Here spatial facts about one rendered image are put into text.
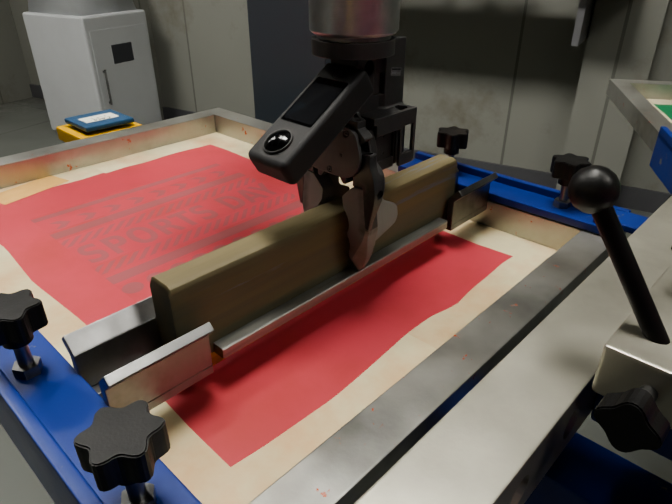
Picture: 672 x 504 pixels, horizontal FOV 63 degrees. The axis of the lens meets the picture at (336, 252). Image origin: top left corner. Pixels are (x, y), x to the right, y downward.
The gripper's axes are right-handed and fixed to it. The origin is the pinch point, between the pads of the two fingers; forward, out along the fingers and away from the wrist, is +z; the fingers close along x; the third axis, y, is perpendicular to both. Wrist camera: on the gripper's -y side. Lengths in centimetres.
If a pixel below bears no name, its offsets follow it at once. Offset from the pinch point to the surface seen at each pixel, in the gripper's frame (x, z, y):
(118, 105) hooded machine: 345, 72, 141
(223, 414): -5.0, 5.3, -18.1
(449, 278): -6.7, 5.3, 11.1
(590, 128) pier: 62, 55, 256
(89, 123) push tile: 75, 4, 9
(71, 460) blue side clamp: -5.3, 0.7, -29.1
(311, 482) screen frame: -16.5, 1.8, -19.5
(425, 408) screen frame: -17.9, 1.8, -9.7
